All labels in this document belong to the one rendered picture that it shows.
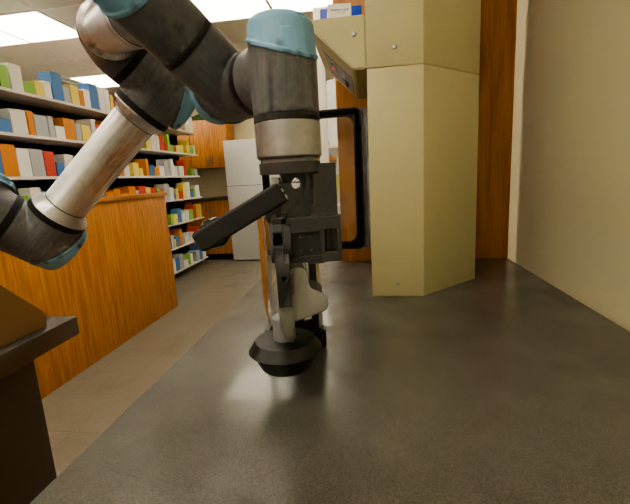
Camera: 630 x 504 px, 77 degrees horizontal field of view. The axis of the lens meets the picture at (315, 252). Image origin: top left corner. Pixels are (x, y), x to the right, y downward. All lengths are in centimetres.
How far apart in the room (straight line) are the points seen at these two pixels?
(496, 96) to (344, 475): 108
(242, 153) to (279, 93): 558
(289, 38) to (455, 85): 56
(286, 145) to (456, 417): 35
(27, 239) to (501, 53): 123
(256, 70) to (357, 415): 39
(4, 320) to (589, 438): 88
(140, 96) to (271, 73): 47
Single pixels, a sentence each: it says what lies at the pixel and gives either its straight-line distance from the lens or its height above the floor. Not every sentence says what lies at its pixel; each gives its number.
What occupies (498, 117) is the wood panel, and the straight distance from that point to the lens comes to 127.
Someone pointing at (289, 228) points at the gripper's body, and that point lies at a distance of 44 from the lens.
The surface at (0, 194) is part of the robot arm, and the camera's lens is 100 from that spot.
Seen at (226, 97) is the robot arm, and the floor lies 130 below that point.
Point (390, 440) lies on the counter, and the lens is 45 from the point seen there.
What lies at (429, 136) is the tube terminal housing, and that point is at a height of 127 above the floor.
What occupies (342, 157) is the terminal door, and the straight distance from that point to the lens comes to 116.
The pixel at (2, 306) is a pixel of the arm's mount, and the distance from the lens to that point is 89.
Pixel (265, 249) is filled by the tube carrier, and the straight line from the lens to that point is 58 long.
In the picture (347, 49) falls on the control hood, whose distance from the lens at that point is 88.
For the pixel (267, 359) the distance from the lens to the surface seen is 48.
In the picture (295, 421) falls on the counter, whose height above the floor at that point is 94.
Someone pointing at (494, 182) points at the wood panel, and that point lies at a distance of 127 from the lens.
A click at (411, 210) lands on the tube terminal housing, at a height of 113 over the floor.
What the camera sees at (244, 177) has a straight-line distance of 600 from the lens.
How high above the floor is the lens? 120
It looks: 11 degrees down
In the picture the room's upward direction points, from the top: 3 degrees counter-clockwise
